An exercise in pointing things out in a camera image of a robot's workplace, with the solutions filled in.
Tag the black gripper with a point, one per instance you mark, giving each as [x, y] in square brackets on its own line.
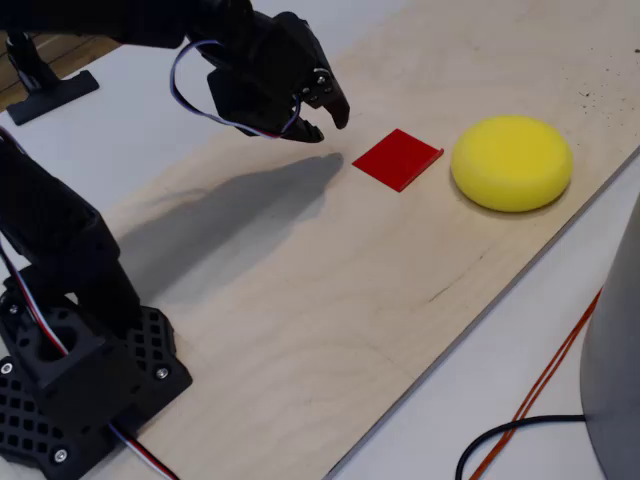
[316, 90]

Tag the yellow round sponge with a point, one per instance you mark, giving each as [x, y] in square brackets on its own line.
[510, 162]

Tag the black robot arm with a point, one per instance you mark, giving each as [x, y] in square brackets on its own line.
[50, 215]

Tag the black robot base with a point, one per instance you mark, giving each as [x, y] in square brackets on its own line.
[125, 380]

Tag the red square plate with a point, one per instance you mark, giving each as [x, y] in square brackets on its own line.
[395, 160]

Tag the light plywood board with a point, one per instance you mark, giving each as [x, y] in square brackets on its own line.
[300, 300]

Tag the black stand foot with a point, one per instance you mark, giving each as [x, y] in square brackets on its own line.
[50, 95]

